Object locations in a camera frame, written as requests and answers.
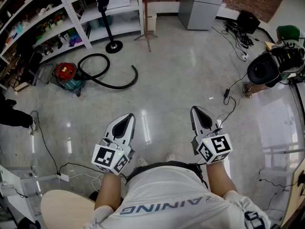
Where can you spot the wooden desk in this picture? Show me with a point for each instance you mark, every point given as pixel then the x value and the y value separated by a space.
pixel 295 194

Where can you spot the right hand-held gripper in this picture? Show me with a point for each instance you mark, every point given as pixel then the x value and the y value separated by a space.
pixel 219 144

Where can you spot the black speaker box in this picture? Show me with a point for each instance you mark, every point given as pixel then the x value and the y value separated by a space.
pixel 247 21

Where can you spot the red flower pot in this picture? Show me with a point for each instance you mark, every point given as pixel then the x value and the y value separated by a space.
pixel 59 19

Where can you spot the red and teal vacuum cleaner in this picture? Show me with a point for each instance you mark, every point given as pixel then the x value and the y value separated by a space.
pixel 64 71

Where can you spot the black coat stand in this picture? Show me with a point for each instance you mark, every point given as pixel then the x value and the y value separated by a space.
pixel 114 47

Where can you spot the person's white left shoe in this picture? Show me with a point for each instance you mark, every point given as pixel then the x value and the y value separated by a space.
pixel 142 161

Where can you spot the wooden coat stand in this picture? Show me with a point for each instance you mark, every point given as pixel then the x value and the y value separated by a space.
pixel 146 20

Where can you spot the purple toy pieces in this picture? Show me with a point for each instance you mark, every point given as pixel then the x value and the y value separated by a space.
pixel 75 40

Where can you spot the person's left forearm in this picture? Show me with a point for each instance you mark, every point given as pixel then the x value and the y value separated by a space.
pixel 108 190

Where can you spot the person's white shoe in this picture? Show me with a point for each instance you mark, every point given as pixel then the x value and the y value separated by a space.
pixel 142 161
pixel 170 157

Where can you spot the person's white right shoe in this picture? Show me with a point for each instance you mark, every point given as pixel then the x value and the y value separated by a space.
pixel 170 157

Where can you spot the person's white t-shirt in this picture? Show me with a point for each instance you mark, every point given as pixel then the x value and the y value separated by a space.
pixel 166 194

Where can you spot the black power adapter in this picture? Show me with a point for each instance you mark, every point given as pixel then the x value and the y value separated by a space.
pixel 226 93

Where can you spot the person's right forearm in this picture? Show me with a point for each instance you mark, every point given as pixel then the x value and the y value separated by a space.
pixel 219 180

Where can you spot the white floor box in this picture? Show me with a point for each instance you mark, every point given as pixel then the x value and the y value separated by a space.
pixel 152 23

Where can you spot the round wooden table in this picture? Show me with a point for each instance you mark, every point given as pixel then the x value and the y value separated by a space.
pixel 64 209

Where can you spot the navy blue cap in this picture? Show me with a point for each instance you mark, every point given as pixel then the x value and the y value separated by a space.
pixel 103 2

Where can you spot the white metal shelving unit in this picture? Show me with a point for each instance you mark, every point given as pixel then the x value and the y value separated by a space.
pixel 74 20

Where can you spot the person's black shorts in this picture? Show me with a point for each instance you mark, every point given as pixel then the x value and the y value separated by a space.
pixel 194 167

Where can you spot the white frame desk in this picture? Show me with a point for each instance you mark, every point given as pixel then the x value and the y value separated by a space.
pixel 12 182

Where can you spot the mixed flower pot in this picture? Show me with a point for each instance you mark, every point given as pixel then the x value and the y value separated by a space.
pixel 51 24

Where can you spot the yellow flower pot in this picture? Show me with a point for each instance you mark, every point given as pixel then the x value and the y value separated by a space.
pixel 44 28

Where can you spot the white power strip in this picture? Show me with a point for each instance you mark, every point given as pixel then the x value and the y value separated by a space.
pixel 63 177
pixel 245 57

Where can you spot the wooden chair frame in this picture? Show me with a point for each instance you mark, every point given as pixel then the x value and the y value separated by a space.
pixel 21 86

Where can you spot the teal bucket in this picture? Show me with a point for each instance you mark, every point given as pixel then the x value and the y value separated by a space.
pixel 104 21

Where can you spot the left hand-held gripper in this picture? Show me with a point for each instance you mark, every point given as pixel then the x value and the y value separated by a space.
pixel 104 156

